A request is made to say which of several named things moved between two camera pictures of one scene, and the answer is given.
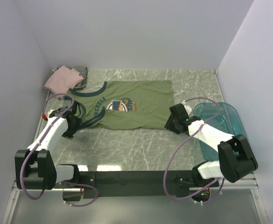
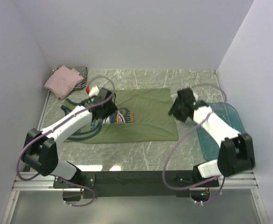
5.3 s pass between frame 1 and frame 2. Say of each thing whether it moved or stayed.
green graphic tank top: moved
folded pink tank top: stayed
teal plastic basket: stayed
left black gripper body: moved
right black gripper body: moved
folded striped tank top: stayed
